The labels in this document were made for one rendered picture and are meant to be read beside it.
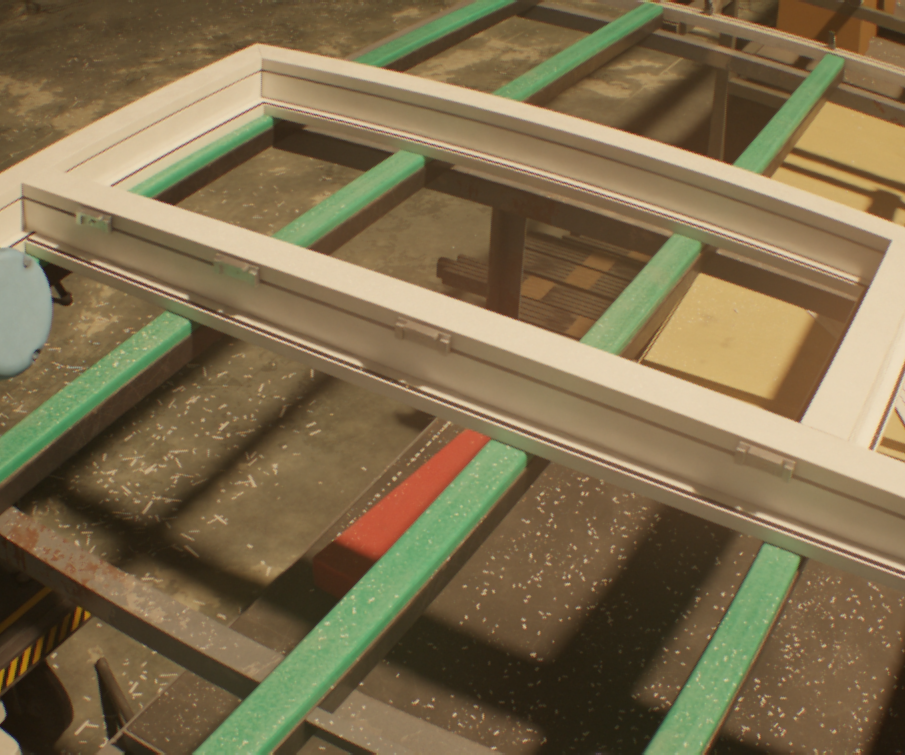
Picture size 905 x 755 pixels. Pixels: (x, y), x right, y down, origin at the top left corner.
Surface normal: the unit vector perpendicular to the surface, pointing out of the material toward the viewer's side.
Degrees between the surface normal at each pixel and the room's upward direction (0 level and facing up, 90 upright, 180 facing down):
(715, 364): 0
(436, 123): 90
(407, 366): 90
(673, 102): 0
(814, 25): 90
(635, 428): 90
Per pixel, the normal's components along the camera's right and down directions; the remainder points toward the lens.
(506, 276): -0.50, 0.47
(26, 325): 0.85, 0.08
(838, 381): 0.04, -0.83
